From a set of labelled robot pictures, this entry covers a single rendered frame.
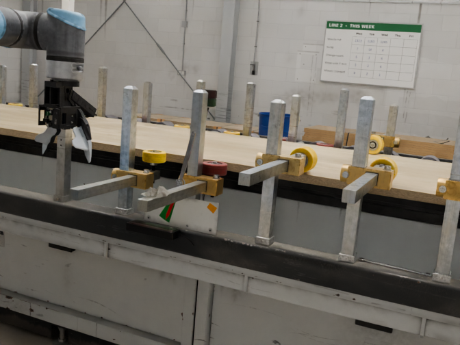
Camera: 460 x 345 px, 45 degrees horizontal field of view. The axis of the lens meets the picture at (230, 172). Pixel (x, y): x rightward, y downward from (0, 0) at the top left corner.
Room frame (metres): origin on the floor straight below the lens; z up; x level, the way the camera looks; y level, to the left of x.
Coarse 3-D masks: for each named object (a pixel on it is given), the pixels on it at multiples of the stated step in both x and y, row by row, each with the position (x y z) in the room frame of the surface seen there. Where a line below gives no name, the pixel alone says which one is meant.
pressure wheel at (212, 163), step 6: (204, 162) 1.73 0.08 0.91; (210, 162) 1.75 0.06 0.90; (216, 162) 1.73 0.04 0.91; (222, 162) 1.76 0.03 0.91; (204, 168) 1.71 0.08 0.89; (210, 168) 1.70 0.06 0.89; (216, 168) 1.70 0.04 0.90; (222, 168) 1.71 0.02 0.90; (204, 174) 1.71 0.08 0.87; (210, 174) 1.70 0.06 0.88; (216, 174) 1.70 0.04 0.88; (222, 174) 1.71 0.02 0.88
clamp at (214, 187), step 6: (186, 174) 1.70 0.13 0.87; (186, 180) 1.68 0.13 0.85; (192, 180) 1.67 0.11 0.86; (198, 180) 1.67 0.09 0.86; (204, 180) 1.66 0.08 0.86; (210, 180) 1.65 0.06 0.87; (216, 180) 1.64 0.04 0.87; (222, 180) 1.68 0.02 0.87; (210, 186) 1.65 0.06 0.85; (216, 186) 1.64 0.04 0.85; (222, 186) 1.68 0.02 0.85; (204, 192) 1.66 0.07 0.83; (210, 192) 1.65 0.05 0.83; (216, 192) 1.64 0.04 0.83
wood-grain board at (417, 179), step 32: (0, 128) 2.20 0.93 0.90; (32, 128) 2.26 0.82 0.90; (96, 128) 2.45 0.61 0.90; (160, 128) 2.67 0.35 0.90; (224, 160) 1.85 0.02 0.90; (320, 160) 2.04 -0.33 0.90; (352, 160) 2.11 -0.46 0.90; (416, 160) 2.28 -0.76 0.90; (384, 192) 1.61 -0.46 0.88; (416, 192) 1.58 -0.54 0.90
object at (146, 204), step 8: (192, 184) 1.60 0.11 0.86; (200, 184) 1.62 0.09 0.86; (176, 192) 1.48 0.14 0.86; (184, 192) 1.53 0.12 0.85; (192, 192) 1.57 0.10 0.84; (200, 192) 1.62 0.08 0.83; (144, 200) 1.35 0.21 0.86; (152, 200) 1.37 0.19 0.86; (160, 200) 1.41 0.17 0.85; (168, 200) 1.45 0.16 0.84; (176, 200) 1.49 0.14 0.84; (144, 208) 1.35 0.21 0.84; (152, 208) 1.37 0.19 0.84
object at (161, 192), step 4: (152, 188) 1.41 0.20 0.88; (160, 188) 1.43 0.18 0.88; (164, 188) 1.44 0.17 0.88; (148, 192) 1.40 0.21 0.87; (152, 192) 1.40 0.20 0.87; (156, 192) 1.41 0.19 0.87; (160, 192) 1.39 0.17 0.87; (164, 192) 1.40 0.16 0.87; (168, 192) 1.44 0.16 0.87; (156, 196) 1.38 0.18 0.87; (160, 196) 1.39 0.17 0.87; (164, 196) 1.39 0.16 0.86
